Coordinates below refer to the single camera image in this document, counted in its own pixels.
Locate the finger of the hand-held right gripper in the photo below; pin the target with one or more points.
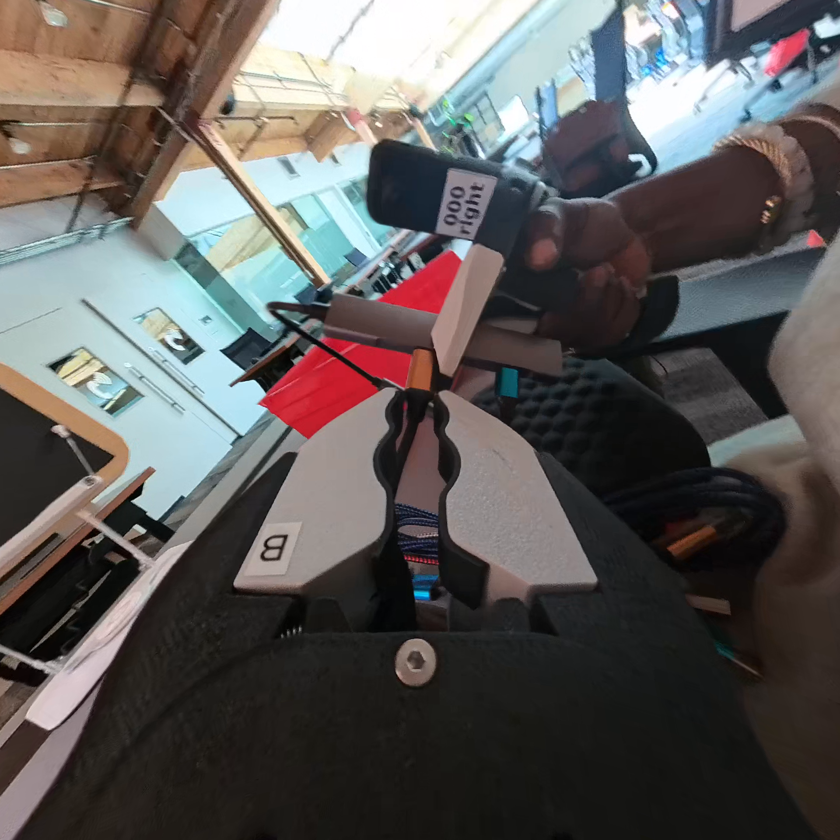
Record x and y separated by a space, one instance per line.
472 295

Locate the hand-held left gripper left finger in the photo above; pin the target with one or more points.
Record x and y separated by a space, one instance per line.
328 505

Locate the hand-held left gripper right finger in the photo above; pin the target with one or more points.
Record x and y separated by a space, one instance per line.
512 512

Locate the person's right forearm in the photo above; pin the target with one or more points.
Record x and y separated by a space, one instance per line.
695 203

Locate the person's right hand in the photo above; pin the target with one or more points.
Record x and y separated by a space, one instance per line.
590 243

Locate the red plastic bin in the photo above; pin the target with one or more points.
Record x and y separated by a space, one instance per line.
315 394

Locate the black quilted seat cushion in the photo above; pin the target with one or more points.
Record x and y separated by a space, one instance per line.
590 426

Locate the black office chair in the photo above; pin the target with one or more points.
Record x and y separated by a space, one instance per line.
253 344

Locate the white tablet stand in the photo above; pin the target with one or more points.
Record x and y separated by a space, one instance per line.
65 689

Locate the black panel with wooden frame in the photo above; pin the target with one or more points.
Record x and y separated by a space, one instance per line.
39 459

